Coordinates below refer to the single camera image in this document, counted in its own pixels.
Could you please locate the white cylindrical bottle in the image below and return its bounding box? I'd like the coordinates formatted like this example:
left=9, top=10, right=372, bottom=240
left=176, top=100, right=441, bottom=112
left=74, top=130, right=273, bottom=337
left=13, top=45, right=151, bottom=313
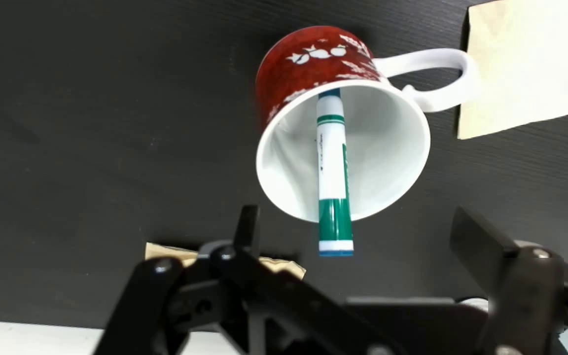
left=460, top=296, right=498, bottom=315

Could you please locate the white flat panel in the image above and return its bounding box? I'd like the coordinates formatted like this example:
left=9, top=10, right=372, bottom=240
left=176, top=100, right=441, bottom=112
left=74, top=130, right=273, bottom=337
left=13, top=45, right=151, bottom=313
left=0, top=309, right=109, bottom=355

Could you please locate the small beige paper napkin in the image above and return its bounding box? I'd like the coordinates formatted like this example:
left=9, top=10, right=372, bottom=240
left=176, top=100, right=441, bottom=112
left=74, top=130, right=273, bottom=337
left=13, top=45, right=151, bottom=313
left=456, top=0, right=568, bottom=142

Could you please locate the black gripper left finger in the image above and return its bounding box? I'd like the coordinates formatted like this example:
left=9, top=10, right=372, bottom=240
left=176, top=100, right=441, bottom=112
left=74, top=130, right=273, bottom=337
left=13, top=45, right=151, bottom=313
left=95, top=203, right=391, bottom=355

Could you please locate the red mug with white handle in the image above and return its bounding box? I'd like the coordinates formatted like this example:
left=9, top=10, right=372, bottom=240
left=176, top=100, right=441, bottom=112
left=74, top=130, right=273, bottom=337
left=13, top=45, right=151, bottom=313
left=253, top=23, right=472, bottom=225

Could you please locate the green capped white marker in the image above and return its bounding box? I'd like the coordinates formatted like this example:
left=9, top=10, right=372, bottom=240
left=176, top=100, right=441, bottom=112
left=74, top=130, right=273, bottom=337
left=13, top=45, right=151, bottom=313
left=314, top=88, right=358, bottom=258

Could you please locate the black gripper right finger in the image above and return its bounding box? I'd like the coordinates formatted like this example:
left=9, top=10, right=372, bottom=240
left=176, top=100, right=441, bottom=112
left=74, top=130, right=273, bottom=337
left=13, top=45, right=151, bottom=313
left=448, top=205, right=567, bottom=355

